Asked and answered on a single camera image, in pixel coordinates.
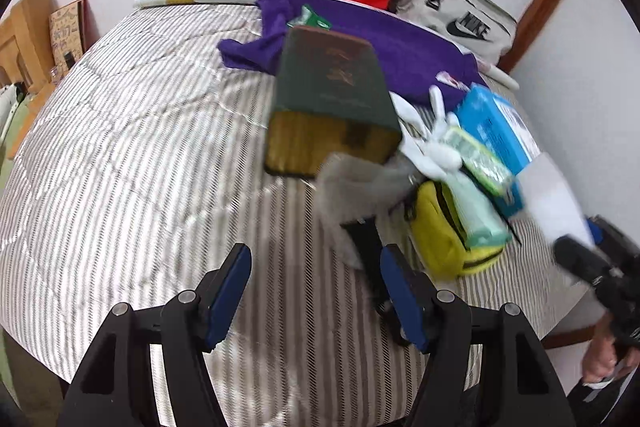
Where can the yellow pouch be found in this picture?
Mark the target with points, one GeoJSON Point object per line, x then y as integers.
{"type": "Point", "coordinates": [435, 232]}

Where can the printed cardboard box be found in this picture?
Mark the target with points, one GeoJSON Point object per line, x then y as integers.
{"type": "Point", "coordinates": [67, 32]}

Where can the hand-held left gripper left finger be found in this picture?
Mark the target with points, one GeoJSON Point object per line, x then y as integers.
{"type": "Point", "coordinates": [227, 294]}

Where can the person's right hand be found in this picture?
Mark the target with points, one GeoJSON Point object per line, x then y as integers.
{"type": "Point", "coordinates": [602, 357]}

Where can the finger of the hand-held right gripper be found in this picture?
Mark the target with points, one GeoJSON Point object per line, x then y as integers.
{"type": "Point", "coordinates": [580, 257]}
{"type": "Point", "coordinates": [617, 242]}

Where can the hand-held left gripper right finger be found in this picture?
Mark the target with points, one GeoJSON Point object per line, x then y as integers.
{"type": "Point", "coordinates": [400, 302]}

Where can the wooden headboard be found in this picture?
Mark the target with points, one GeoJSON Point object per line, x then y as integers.
{"type": "Point", "coordinates": [25, 37]}

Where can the white glove with green cuff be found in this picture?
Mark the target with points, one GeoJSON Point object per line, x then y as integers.
{"type": "Point", "coordinates": [435, 152]}

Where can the grey translucent pouch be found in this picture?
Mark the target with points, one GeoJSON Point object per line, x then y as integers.
{"type": "Point", "coordinates": [345, 187]}

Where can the light green tissue packet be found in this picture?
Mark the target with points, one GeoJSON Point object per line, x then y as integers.
{"type": "Point", "coordinates": [480, 162]}

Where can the striped bed sheet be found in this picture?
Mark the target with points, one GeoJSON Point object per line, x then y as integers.
{"type": "Point", "coordinates": [150, 132]}

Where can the blue cardboard box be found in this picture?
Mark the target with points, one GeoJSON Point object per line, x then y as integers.
{"type": "Point", "coordinates": [495, 127]}

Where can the small green packet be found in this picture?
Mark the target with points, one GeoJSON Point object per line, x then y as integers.
{"type": "Point", "coordinates": [310, 18]}

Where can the beige sports bag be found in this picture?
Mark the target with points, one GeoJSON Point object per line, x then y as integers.
{"type": "Point", "coordinates": [480, 7]}

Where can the purple cloth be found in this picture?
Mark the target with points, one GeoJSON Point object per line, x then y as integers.
{"type": "Point", "coordinates": [415, 52]}

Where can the person's right forearm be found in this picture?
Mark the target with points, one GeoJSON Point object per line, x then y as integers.
{"type": "Point", "coordinates": [610, 407]}

